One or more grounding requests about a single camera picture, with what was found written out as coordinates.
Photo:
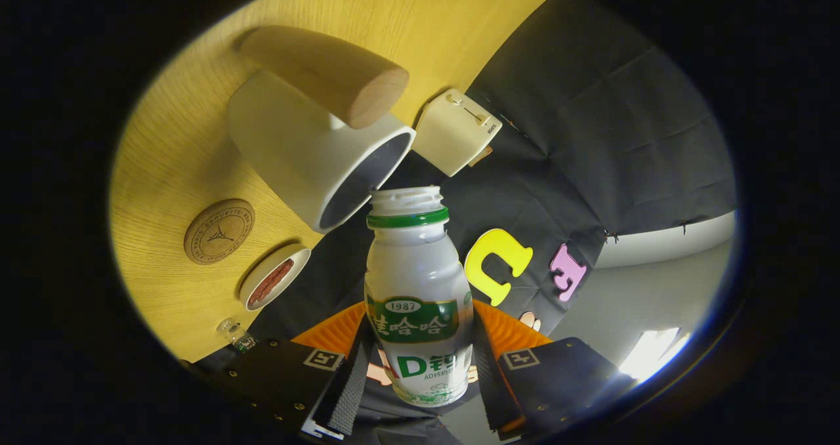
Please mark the wooden table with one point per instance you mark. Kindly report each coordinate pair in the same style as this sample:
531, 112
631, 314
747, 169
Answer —
426, 18

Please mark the clear plastic water bottle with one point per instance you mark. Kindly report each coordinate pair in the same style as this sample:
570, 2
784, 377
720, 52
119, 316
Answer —
237, 337

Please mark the black backdrop cloth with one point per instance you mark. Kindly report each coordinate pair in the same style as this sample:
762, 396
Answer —
590, 104

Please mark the red sausage strip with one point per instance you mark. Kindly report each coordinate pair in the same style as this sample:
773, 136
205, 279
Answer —
270, 282

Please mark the round cork coaster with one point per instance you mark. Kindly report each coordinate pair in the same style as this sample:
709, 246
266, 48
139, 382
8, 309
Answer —
218, 232

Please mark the white juice bottle green label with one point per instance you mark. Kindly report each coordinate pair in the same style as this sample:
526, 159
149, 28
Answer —
413, 268

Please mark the round white plate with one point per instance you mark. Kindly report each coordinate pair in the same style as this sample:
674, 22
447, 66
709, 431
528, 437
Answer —
262, 275

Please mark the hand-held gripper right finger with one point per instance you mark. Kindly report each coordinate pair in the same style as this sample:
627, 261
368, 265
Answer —
489, 379

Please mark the toast slice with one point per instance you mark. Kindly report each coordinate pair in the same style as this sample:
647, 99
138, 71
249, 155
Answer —
481, 156

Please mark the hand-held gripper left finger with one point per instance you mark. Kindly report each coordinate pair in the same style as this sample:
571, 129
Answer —
351, 386

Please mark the cream toaster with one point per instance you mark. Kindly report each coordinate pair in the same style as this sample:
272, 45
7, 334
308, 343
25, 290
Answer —
453, 130

